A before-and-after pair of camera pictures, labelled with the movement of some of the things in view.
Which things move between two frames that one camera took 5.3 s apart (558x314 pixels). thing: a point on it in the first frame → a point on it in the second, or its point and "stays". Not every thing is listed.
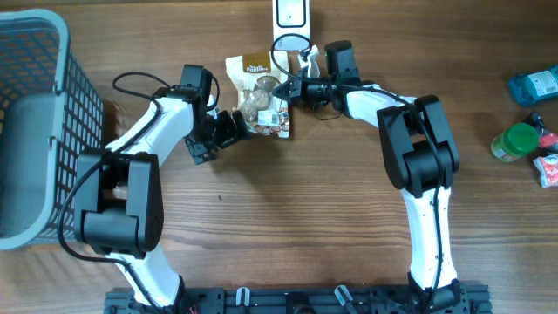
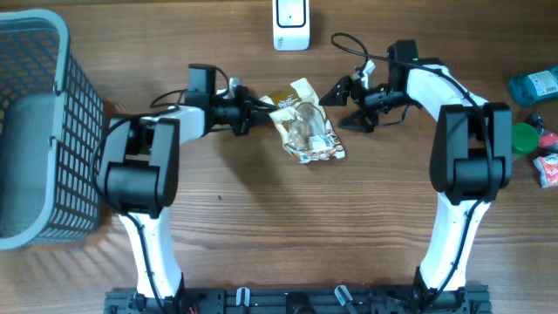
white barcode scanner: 291,24 stays
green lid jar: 517,140 stays
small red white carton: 547,166 stays
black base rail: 466,299 stays
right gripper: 299,93 → 367,119
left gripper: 229,136 → 251,112
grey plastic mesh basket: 51,125 stays
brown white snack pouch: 256,74 → 306,129
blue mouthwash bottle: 526,89 stays
